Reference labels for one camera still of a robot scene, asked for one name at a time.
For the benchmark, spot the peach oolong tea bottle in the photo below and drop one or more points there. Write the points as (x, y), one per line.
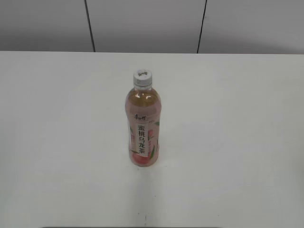
(143, 110)

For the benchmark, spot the white bottle cap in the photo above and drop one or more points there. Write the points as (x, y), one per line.
(142, 78)

